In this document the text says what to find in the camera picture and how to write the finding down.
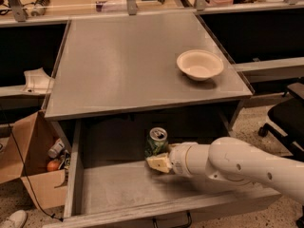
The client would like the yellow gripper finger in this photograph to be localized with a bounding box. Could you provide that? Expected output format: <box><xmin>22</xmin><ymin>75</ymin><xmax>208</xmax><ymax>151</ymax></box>
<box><xmin>146</xmin><ymin>153</ymin><xmax>172</xmax><ymax>173</ymax></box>

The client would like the white bottle in box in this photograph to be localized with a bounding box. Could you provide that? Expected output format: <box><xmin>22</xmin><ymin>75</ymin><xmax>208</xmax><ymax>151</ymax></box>
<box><xmin>47</xmin><ymin>139</ymin><xmax>65</xmax><ymax>159</ymax></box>

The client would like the black white handheld device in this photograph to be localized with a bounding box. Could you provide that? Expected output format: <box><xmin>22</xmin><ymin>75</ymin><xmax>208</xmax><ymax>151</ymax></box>
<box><xmin>30</xmin><ymin>0</ymin><xmax>50</xmax><ymax>16</ymax></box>

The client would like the orange fruit in box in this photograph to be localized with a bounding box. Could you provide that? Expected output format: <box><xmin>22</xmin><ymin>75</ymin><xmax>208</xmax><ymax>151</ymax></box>
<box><xmin>47</xmin><ymin>160</ymin><xmax>60</xmax><ymax>172</ymax></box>

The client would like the black drawer handle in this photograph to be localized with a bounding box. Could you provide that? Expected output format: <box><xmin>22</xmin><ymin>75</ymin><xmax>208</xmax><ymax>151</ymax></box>
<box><xmin>152</xmin><ymin>211</ymin><xmax>192</xmax><ymax>228</ymax></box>

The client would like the grey cabinet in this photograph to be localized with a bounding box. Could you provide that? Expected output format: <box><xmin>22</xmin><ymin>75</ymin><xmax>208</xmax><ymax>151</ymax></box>
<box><xmin>45</xmin><ymin>12</ymin><xmax>252</xmax><ymax>151</ymax></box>

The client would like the white curved plastic part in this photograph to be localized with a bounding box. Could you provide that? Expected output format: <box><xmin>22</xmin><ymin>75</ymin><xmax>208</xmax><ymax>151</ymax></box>
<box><xmin>22</xmin><ymin>68</ymin><xmax>54</xmax><ymax>95</ymax></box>

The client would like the white shoe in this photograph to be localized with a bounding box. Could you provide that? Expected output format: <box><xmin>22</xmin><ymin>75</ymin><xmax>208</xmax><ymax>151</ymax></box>
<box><xmin>0</xmin><ymin>210</ymin><xmax>28</xmax><ymax>228</ymax></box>

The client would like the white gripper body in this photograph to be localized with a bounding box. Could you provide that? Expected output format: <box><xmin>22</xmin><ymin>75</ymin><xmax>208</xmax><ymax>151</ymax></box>
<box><xmin>169</xmin><ymin>142</ymin><xmax>198</xmax><ymax>178</ymax></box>

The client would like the grey metal bracket left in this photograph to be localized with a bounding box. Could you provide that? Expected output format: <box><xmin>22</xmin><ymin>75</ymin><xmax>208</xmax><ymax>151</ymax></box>
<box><xmin>8</xmin><ymin>0</ymin><xmax>28</xmax><ymax>22</ymax></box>

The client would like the white paper bowl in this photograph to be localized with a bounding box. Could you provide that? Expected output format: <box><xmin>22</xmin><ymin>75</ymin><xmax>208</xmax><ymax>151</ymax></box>
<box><xmin>177</xmin><ymin>49</ymin><xmax>224</xmax><ymax>82</ymax></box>

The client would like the grey open top drawer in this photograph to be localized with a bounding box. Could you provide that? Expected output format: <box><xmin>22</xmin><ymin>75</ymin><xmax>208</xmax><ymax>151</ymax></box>
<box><xmin>47</xmin><ymin>105</ymin><xmax>280</xmax><ymax>228</ymax></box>

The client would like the black cable on floor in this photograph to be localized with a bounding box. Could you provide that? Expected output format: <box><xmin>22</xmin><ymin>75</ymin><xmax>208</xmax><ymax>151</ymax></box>
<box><xmin>0</xmin><ymin>103</ymin><xmax>65</xmax><ymax>222</ymax></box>

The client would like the black office chair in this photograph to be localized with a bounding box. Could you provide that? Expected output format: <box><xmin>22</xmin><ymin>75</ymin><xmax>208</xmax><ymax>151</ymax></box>
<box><xmin>257</xmin><ymin>78</ymin><xmax>304</xmax><ymax>228</ymax></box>

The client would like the green soda can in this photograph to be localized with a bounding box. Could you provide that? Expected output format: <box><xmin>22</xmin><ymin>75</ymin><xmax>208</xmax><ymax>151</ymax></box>
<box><xmin>144</xmin><ymin>127</ymin><xmax>168</xmax><ymax>157</ymax></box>

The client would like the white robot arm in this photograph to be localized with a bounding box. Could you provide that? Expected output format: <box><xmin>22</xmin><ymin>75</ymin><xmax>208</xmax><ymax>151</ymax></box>
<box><xmin>146</xmin><ymin>137</ymin><xmax>304</xmax><ymax>204</ymax></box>

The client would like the brown cardboard box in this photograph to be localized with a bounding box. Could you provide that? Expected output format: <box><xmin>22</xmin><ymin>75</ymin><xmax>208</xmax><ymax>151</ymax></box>
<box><xmin>0</xmin><ymin>111</ymin><xmax>67</xmax><ymax>209</ymax></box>

